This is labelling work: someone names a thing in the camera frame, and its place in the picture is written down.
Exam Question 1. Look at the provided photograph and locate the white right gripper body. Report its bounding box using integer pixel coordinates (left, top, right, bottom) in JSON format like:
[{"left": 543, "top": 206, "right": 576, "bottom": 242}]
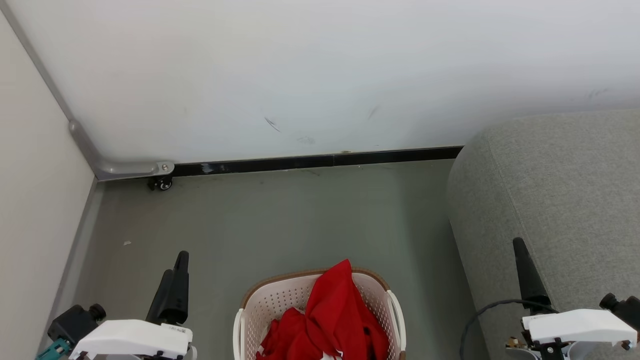
[{"left": 521, "top": 308, "right": 639, "bottom": 351}]

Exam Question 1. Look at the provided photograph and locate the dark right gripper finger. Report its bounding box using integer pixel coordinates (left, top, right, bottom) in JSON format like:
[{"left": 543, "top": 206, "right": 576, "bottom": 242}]
[{"left": 512, "top": 237, "right": 552, "bottom": 316}]

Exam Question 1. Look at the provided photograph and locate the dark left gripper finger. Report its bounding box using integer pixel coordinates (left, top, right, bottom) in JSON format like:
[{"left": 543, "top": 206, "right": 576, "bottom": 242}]
[
  {"left": 170, "top": 251, "right": 190, "bottom": 324},
  {"left": 146, "top": 270, "right": 174, "bottom": 324}
]

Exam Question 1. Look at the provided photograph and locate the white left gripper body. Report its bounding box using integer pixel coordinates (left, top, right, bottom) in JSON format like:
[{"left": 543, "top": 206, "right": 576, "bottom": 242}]
[{"left": 69, "top": 320, "right": 194, "bottom": 360}]

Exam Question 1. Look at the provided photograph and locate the red printed garment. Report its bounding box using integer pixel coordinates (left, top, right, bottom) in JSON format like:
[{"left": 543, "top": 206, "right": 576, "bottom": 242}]
[{"left": 256, "top": 307, "right": 321, "bottom": 360}]

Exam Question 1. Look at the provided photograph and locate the red and white jersey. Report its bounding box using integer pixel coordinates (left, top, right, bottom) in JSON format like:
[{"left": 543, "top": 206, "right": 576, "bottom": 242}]
[{"left": 304, "top": 259, "right": 390, "bottom": 360}]

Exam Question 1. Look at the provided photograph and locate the grey fabric sofa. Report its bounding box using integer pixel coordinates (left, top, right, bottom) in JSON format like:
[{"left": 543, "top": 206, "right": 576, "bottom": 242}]
[{"left": 446, "top": 109, "right": 640, "bottom": 360}]

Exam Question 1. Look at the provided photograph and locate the white perforated laundry basket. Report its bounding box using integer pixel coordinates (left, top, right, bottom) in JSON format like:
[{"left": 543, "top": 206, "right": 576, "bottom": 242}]
[{"left": 232, "top": 267, "right": 407, "bottom": 360}]

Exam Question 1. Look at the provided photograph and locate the black baseboard strip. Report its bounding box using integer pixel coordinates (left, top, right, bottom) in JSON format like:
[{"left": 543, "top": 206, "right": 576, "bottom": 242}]
[{"left": 172, "top": 145, "right": 464, "bottom": 177}]

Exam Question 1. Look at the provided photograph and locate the thin grey corner strip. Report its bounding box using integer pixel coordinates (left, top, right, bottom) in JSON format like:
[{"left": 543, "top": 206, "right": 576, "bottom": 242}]
[{"left": 0, "top": 4, "right": 75, "bottom": 125}]

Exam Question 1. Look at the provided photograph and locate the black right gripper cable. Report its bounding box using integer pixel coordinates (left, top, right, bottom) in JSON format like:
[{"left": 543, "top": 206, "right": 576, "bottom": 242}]
[{"left": 460, "top": 299, "right": 557, "bottom": 360}]

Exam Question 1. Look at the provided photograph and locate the teal left camera connector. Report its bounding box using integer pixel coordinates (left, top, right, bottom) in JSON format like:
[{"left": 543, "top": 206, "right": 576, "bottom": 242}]
[{"left": 36, "top": 338, "right": 71, "bottom": 360}]

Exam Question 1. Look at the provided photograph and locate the grey metal corner bracket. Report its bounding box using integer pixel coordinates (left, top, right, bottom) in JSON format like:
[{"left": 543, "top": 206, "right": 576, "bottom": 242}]
[{"left": 69, "top": 120, "right": 175, "bottom": 181}]

